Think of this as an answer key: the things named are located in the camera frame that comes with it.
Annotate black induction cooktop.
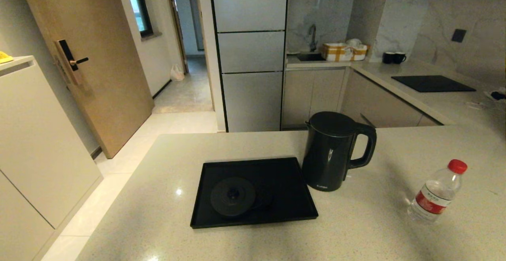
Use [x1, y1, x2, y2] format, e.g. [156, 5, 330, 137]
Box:
[391, 75, 477, 93]

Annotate clear water bottle red cap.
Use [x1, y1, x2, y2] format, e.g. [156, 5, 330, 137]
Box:
[407, 159, 468, 224]

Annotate brown interior door frame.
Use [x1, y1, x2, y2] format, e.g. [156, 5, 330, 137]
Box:
[165, 0, 189, 74]

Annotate white storage cabinet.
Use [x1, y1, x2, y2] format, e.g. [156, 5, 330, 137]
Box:
[0, 56, 104, 261]

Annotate black electric kettle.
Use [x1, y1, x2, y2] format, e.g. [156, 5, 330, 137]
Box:
[304, 112, 377, 192]

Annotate white plastic bag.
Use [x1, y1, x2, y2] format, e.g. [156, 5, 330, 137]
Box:
[170, 63, 185, 81]

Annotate metal kitchen faucet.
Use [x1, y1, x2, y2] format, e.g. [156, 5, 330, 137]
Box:
[308, 24, 318, 53]

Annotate light wooden door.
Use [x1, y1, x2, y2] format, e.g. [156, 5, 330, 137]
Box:
[17, 0, 155, 159]

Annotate black rectangular serving tray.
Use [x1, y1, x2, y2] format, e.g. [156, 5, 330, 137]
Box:
[190, 157, 319, 229]

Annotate white power strip black plug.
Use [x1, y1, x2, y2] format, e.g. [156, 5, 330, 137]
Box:
[484, 88, 506, 103]

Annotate tall white cabinet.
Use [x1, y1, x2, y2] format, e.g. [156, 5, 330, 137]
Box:
[210, 0, 290, 132]

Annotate black door lock with handle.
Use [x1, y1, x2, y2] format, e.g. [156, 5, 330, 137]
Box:
[54, 39, 89, 86]

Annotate beige kitchen base cabinets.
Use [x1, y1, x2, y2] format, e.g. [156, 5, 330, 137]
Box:
[281, 68, 441, 130]

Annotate cardboard box with yellow tape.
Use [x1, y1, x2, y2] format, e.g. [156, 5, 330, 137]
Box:
[321, 43, 353, 62]
[350, 44, 369, 61]

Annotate dark framed window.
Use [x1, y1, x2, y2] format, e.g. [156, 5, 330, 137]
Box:
[124, 0, 154, 38]

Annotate round black kettle base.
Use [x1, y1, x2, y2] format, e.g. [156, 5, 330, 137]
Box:
[210, 177, 275, 217]

